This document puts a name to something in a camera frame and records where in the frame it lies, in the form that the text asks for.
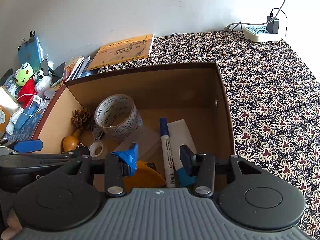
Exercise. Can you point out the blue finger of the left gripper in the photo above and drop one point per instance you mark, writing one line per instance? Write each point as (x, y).
(28, 146)

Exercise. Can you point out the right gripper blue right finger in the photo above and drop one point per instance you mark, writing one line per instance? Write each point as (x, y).
(186, 161)

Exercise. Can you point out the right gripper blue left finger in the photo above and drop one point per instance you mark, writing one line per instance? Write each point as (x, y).
(129, 159)

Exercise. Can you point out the blue white marker pen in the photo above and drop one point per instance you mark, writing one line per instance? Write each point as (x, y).
(167, 155)

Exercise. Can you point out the orange round lid object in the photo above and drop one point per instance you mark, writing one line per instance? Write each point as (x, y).
(146, 176)

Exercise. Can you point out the white tube with blue cap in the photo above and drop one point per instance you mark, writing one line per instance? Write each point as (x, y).
(181, 140)

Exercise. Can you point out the clear plastic case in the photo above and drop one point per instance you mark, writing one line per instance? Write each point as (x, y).
(148, 142)

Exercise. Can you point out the person's left hand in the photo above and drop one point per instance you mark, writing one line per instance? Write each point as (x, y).
(14, 226)

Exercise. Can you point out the small wooden gourd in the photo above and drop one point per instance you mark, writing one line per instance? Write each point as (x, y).
(70, 142)

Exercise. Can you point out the small white tape roll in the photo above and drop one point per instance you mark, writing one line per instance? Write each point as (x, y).
(96, 148)

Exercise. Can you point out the brown cardboard box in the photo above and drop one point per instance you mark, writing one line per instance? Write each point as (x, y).
(193, 92)

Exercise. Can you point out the large clear tape roll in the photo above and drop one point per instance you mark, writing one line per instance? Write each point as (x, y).
(117, 117)

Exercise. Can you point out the green frog plush toy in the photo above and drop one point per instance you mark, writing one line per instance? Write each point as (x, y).
(24, 79)

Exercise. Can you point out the pine cone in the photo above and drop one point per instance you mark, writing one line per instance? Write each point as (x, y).
(82, 119)

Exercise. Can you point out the white dog plush toy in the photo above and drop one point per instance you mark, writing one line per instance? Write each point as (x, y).
(41, 80)

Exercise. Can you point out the floral patterned tablecloth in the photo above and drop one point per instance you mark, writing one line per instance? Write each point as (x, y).
(274, 102)

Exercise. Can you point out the yellow book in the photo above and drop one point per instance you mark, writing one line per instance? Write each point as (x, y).
(125, 50)

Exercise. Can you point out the white power strip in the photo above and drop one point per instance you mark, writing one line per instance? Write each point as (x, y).
(259, 34)

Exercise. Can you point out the black power adapter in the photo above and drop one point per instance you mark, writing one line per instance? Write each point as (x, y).
(273, 25)

